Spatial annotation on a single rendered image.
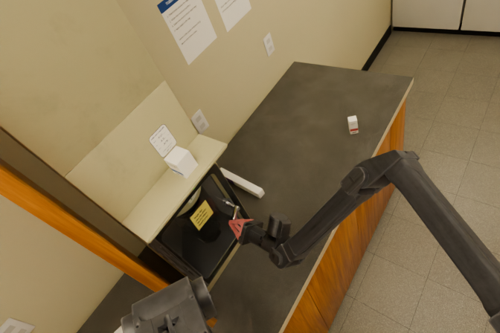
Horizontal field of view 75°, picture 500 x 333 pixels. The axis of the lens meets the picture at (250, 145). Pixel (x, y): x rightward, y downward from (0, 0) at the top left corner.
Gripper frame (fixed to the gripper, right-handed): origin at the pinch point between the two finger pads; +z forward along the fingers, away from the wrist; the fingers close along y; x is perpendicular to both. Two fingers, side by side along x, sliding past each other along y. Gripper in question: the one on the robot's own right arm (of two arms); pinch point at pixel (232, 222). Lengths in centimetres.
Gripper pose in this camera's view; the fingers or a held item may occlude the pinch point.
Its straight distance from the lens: 115.7
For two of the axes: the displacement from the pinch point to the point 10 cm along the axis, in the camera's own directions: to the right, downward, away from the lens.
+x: -2.4, 9.6, 1.3
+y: -5.8, -0.4, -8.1
